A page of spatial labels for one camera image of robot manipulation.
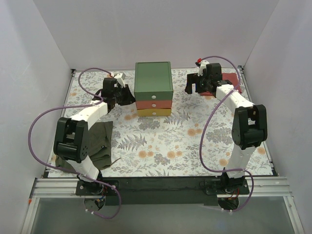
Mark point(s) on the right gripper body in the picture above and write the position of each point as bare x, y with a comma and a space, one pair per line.
196, 83

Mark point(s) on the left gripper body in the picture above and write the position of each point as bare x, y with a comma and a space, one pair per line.
124, 95

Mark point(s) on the pink drawer box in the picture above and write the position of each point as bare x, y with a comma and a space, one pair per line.
154, 104

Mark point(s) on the yellow bottom drawer box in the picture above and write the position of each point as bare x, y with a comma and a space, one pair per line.
153, 112

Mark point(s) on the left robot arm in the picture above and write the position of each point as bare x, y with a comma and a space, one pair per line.
91, 115

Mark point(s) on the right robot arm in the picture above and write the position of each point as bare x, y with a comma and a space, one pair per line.
249, 128

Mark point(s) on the red folded cloth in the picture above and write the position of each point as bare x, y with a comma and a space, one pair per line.
231, 77

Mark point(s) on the olive green folded cloth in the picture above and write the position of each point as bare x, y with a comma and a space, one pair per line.
102, 146

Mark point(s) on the floral patterned table mat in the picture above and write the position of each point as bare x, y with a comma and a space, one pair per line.
195, 140

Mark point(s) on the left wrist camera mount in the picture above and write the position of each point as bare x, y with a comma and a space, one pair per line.
120, 78

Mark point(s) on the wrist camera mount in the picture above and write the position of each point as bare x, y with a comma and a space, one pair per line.
201, 64
120, 78

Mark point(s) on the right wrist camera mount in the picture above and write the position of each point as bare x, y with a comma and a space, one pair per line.
201, 64

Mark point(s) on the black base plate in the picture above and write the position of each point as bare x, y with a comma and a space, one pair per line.
169, 190

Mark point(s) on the aluminium frame rail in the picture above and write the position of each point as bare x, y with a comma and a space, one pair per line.
162, 205

